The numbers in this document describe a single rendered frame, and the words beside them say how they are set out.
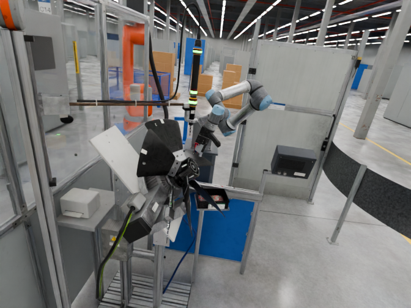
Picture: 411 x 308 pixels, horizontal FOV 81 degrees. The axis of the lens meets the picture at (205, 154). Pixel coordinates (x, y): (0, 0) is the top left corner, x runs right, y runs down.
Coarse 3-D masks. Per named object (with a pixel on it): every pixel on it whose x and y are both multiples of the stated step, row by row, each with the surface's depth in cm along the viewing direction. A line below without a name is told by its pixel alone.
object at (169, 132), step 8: (152, 120) 138; (160, 120) 141; (168, 120) 144; (176, 120) 149; (152, 128) 136; (160, 128) 138; (168, 128) 140; (176, 128) 143; (160, 136) 136; (168, 136) 137; (176, 136) 140; (168, 144) 135; (176, 144) 137
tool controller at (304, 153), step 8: (280, 152) 163; (288, 152) 164; (296, 152) 165; (304, 152) 165; (312, 152) 166; (272, 160) 177; (280, 160) 165; (288, 160) 164; (296, 160) 163; (304, 160) 162; (312, 160) 161; (272, 168) 173; (280, 168) 169; (288, 168) 168; (296, 168) 167; (304, 168) 166; (312, 168) 166; (296, 176) 171; (304, 176) 170
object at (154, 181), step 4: (148, 176) 132; (152, 176) 130; (156, 176) 129; (160, 176) 129; (164, 176) 130; (148, 180) 130; (152, 180) 128; (156, 180) 128; (160, 180) 128; (164, 180) 128; (148, 184) 129; (152, 184) 128; (156, 184) 126; (164, 184) 128; (168, 184) 130; (148, 188) 128; (168, 188) 128; (180, 188) 140; (176, 192) 133; (168, 196) 130; (176, 196) 138; (168, 200) 133; (164, 204) 136
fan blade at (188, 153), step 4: (188, 152) 162; (192, 152) 164; (188, 156) 156; (192, 156) 157; (196, 156) 160; (200, 156) 163; (196, 160) 152; (200, 160) 155; (204, 160) 160; (208, 160) 165; (200, 164) 148; (204, 164) 151; (208, 164) 155; (212, 164) 162
